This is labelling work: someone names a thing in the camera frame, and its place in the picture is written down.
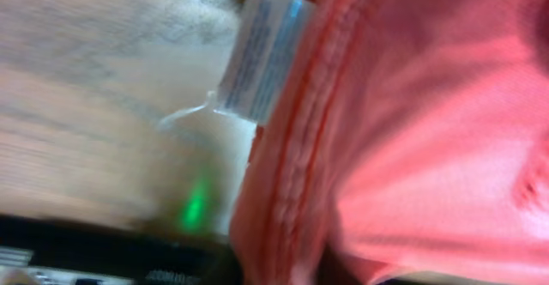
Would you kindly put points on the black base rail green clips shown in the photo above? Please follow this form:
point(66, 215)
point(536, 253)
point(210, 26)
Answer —
point(61, 252)

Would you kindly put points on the orange red t-shirt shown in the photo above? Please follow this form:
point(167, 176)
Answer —
point(411, 136)

